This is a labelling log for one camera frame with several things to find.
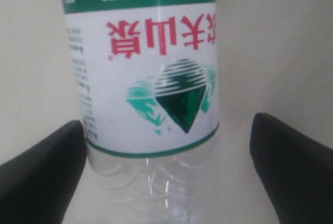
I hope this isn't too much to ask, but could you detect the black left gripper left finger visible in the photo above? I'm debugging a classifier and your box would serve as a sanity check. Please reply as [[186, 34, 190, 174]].
[[1, 120, 87, 223]]

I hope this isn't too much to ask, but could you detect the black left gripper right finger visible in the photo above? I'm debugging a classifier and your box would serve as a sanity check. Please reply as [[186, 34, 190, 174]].
[[249, 113, 332, 223]]

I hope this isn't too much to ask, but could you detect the clear bottle green cap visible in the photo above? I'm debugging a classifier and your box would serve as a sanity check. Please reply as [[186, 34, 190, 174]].
[[61, 0, 220, 223]]

